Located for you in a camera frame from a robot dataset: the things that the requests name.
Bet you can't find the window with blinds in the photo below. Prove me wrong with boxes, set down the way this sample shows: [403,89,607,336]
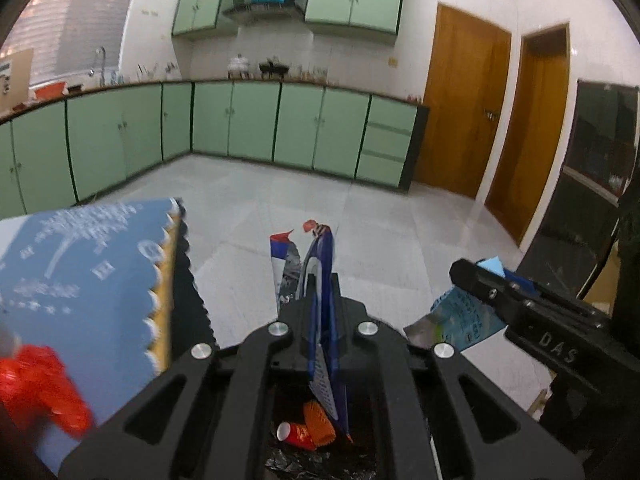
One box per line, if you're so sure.
[0,0,147,88]

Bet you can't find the red paper cup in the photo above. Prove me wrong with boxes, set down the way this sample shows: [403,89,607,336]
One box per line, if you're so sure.
[276,421,317,450]

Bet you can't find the black gas stove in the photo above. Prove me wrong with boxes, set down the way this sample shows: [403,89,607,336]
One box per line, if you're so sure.
[258,57,292,80]

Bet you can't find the dark blue snack wrapper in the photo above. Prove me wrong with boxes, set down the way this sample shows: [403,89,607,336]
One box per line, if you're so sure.
[269,219,356,445]

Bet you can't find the blue printed table mat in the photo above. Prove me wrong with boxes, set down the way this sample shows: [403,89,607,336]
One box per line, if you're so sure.
[0,197,188,476]

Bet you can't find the closed wooden door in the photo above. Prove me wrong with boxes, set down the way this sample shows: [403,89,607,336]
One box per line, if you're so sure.
[413,2,512,200]

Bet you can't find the metal faucet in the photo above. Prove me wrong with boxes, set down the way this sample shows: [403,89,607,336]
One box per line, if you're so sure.
[89,46,109,82]

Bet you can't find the cardboard box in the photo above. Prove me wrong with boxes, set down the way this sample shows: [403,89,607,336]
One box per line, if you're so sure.
[0,49,35,117]

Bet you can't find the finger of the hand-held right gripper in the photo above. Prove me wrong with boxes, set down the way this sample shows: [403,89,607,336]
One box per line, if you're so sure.
[449,258,611,333]
[502,269,540,297]

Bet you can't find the green base cabinets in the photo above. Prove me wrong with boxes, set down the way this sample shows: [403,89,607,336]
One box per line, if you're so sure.
[0,80,431,221]

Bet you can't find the orange ribbed wrapper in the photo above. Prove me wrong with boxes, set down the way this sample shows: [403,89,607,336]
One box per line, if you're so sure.
[303,400,335,447]

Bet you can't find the red plastic bag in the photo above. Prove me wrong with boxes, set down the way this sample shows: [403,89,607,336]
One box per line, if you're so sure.
[0,345,96,436]

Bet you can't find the light blue snack wrapper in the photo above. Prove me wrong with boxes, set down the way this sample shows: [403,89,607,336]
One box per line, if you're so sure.
[403,256,508,353]

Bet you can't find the red basin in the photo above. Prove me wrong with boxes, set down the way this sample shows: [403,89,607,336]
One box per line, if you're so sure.
[34,81,69,102]

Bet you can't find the black-lined trash bin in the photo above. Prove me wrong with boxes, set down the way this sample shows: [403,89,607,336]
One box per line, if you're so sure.
[265,385,381,480]

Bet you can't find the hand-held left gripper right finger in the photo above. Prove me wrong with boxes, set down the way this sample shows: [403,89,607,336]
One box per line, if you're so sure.
[327,272,586,480]

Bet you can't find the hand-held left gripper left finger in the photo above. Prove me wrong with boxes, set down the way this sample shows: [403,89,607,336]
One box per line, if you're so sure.
[59,272,321,480]

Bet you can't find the open wooden door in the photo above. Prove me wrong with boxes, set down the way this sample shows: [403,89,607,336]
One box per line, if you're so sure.
[484,22,571,247]

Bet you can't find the black glass cabinet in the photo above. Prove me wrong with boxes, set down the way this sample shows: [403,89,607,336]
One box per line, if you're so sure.
[520,79,640,306]

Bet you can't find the row of small bottles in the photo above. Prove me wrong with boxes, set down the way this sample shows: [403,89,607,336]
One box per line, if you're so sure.
[294,64,329,84]

